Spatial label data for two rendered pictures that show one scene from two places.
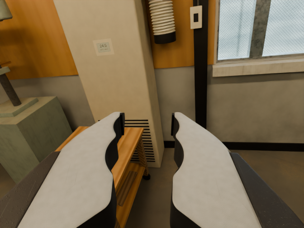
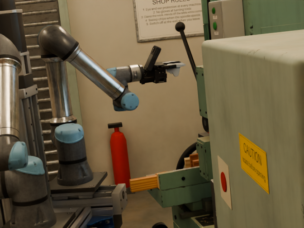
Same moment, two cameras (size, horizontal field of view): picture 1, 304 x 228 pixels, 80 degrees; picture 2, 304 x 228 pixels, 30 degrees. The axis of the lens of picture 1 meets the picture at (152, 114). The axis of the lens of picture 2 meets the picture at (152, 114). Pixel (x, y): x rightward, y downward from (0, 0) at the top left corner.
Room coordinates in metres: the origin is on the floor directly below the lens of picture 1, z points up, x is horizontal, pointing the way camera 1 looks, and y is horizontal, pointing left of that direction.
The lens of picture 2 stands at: (-0.97, -2.34, 1.46)
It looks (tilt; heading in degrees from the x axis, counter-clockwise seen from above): 10 degrees down; 69
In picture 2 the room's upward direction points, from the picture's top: 6 degrees counter-clockwise
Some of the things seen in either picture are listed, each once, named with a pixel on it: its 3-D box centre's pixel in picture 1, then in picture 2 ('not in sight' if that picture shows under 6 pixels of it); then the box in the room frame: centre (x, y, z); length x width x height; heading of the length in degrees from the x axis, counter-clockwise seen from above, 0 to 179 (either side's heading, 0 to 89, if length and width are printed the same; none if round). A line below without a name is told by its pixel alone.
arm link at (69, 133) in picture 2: not in sight; (69, 141); (-0.47, -0.07, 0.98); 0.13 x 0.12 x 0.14; 85
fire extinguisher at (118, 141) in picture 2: not in sight; (120, 157); (0.43, 2.15, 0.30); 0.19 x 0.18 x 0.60; 74
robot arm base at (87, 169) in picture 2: not in sight; (73, 168); (-0.47, -0.08, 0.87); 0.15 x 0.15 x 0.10
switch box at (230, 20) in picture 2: not in sight; (226, 30); (-0.20, -0.99, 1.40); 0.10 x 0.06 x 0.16; 82
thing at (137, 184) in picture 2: not in sight; (216, 170); (-0.12, -0.68, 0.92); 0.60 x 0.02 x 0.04; 172
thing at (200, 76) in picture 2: not in sight; (214, 91); (-0.20, -0.88, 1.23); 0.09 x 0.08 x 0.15; 82
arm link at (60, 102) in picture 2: not in sight; (59, 88); (-0.46, 0.06, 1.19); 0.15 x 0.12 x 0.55; 85
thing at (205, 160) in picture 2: not in sight; (215, 156); (-0.20, -0.85, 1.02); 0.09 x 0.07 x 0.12; 172
